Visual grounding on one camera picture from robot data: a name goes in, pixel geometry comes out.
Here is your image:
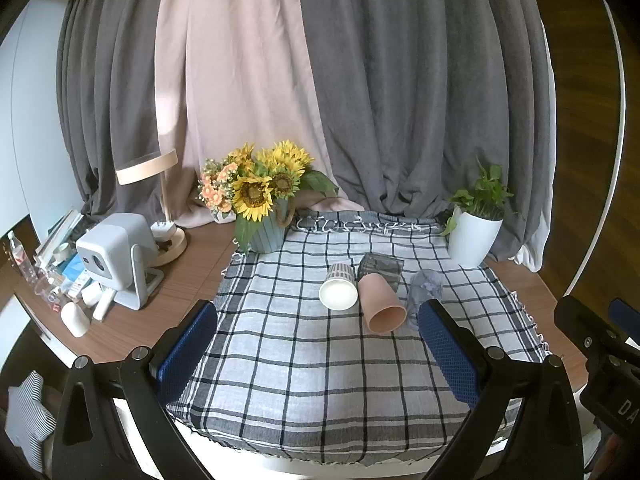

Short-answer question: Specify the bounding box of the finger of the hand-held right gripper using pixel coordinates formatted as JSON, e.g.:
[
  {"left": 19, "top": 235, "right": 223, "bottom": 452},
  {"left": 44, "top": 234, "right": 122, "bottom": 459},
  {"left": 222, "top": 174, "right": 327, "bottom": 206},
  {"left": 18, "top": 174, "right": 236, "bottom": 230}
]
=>
[
  {"left": 553, "top": 295, "right": 632, "bottom": 376},
  {"left": 607, "top": 298, "right": 640, "bottom": 348}
]

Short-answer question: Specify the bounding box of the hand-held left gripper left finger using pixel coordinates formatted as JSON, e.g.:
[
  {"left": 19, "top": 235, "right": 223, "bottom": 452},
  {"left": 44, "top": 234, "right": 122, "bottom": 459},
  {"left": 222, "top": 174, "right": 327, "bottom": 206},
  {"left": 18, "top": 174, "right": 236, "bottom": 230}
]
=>
[{"left": 50, "top": 299, "right": 221, "bottom": 480}]

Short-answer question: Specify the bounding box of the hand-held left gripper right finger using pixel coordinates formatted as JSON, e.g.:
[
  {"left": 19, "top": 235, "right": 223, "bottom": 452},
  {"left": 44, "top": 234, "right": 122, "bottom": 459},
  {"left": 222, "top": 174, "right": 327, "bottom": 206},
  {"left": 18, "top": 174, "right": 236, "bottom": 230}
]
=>
[{"left": 417, "top": 299, "right": 586, "bottom": 480}]

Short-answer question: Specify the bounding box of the clear plastic cup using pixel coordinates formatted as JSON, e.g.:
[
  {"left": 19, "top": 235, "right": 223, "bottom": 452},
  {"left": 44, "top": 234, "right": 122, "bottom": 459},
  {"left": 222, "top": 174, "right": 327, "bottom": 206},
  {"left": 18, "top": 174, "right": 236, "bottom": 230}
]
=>
[{"left": 406, "top": 269, "right": 444, "bottom": 331}]

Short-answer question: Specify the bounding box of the pink cup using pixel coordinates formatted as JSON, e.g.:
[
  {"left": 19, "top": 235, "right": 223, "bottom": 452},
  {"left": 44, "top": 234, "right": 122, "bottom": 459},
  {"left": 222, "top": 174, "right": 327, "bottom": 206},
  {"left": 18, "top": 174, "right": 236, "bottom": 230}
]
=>
[{"left": 358, "top": 272, "right": 407, "bottom": 335}]

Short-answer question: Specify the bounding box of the dark glass cup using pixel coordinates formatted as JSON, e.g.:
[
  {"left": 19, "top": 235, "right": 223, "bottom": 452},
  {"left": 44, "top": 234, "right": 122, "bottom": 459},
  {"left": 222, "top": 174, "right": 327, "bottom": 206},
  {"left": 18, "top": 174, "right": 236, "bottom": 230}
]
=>
[{"left": 358, "top": 253, "right": 404, "bottom": 293}]

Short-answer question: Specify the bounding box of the striped white paper cup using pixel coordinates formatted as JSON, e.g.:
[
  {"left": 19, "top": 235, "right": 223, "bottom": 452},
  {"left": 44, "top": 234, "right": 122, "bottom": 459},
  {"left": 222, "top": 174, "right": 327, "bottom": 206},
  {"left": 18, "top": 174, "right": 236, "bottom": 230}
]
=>
[{"left": 319, "top": 262, "right": 359, "bottom": 311}]

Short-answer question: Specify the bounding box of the clear measuring cup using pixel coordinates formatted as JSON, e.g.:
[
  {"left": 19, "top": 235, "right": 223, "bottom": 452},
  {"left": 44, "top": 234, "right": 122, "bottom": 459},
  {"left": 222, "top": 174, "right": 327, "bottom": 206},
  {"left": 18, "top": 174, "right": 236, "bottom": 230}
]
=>
[{"left": 34, "top": 275, "right": 63, "bottom": 311}]

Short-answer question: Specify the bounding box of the white remote control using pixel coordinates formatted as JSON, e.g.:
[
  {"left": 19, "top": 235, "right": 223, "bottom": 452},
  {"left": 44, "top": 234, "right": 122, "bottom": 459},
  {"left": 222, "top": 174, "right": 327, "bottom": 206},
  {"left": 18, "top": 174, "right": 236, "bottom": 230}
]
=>
[{"left": 91, "top": 287, "right": 115, "bottom": 322}]

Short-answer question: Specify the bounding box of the black white checked cloth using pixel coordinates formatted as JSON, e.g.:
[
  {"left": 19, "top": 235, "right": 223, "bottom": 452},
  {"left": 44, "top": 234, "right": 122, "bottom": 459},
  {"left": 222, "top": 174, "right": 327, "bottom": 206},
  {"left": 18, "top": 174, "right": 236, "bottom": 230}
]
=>
[{"left": 165, "top": 211, "right": 551, "bottom": 463}]

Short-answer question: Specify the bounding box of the small white case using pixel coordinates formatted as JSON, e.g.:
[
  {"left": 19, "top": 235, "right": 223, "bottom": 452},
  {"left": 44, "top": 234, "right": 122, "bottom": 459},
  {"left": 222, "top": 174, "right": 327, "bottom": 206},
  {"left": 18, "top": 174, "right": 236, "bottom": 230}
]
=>
[{"left": 61, "top": 301, "right": 89, "bottom": 338}]

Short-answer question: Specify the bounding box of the white plant pot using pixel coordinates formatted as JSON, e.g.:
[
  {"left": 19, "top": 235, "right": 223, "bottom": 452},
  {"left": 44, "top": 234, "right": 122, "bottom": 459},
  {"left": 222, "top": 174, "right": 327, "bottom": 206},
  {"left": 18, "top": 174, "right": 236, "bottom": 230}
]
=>
[{"left": 447, "top": 208, "right": 504, "bottom": 268}]

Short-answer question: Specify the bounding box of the white grey projector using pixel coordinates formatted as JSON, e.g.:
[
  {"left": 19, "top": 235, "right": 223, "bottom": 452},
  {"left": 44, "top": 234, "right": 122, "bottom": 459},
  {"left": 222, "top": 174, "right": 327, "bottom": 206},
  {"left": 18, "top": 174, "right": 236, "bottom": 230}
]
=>
[{"left": 76, "top": 213, "right": 164, "bottom": 311}]

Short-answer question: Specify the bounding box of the blue box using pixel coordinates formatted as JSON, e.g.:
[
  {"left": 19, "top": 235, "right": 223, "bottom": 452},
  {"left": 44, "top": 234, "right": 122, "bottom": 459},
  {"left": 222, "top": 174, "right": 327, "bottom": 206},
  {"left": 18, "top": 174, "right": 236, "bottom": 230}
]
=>
[{"left": 60, "top": 252, "right": 91, "bottom": 286}]

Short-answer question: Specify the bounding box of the blue-grey ribbed vase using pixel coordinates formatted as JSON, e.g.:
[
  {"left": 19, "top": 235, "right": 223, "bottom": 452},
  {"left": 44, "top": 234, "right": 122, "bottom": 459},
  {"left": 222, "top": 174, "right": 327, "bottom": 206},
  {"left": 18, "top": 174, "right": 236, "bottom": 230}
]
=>
[{"left": 248, "top": 199, "right": 296, "bottom": 255}]

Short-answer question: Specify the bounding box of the green leafy plant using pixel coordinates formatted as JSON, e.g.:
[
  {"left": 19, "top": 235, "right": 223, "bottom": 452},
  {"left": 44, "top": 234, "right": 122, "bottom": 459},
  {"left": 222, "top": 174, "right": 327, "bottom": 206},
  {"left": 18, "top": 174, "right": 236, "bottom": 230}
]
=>
[{"left": 442, "top": 157, "right": 516, "bottom": 237}]

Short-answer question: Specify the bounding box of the striped star pillow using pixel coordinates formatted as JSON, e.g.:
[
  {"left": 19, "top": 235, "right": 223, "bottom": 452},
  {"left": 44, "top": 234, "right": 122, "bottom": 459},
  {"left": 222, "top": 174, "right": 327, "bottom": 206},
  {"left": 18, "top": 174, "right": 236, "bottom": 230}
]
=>
[{"left": 5, "top": 371, "right": 58, "bottom": 473}]

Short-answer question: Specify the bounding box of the stack of books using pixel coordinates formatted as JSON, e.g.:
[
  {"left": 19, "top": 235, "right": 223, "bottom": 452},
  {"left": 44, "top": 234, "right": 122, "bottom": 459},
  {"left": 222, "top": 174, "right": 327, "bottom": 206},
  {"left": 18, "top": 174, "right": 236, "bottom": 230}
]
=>
[{"left": 35, "top": 209, "right": 86, "bottom": 266}]

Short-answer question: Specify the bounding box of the sunflower bouquet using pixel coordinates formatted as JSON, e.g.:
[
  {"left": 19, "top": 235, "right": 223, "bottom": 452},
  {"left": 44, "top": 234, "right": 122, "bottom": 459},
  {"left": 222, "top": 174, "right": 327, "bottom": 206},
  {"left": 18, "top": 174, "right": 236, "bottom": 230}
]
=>
[{"left": 197, "top": 140, "right": 340, "bottom": 256}]

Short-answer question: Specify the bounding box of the wooden white desk lamp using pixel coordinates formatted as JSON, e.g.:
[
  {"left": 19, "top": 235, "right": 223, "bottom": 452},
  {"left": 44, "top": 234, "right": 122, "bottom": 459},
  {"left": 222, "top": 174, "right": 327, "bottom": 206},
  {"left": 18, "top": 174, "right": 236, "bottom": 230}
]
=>
[{"left": 116, "top": 149, "right": 188, "bottom": 267}]

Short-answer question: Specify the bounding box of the clear water bottle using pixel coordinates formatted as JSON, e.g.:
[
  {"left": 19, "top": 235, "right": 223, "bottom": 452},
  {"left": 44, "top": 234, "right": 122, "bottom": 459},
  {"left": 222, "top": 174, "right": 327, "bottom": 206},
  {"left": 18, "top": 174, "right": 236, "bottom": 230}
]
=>
[{"left": 7, "top": 231, "right": 38, "bottom": 281}]

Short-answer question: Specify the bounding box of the grey curtain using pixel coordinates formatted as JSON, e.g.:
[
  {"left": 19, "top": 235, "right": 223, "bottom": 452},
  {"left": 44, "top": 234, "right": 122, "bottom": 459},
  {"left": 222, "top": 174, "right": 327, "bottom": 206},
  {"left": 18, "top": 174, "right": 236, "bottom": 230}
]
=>
[
  {"left": 55, "top": 0, "right": 176, "bottom": 221},
  {"left": 295, "top": 0, "right": 553, "bottom": 271}
]

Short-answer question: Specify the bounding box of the pink curtain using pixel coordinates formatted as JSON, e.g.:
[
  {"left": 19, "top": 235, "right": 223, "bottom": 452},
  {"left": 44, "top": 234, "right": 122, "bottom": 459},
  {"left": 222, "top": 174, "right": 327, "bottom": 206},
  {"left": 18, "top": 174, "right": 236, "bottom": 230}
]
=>
[{"left": 155, "top": 0, "right": 366, "bottom": 231}]

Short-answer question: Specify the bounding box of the white curved rail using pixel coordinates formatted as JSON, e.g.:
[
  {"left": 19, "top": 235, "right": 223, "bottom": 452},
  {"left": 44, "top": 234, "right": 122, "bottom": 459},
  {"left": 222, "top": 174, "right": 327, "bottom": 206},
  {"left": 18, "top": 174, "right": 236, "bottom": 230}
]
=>
[{"left": 560, "top": 0, "right": 628, "bottom": 306}]

